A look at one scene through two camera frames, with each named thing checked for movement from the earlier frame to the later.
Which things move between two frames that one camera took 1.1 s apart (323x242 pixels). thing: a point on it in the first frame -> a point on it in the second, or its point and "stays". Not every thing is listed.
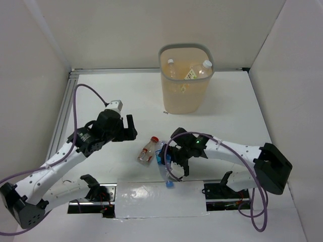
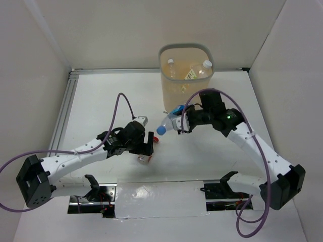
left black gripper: [123, 132] -> [149, 143]
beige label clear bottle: [201, 71] stays
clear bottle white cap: [171, 67] stays
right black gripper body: [179, 156] -> [198, 117]
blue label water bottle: [163, 169] -> [167, 123]
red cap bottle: [147, 154] stays
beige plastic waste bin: [185, 70] stays
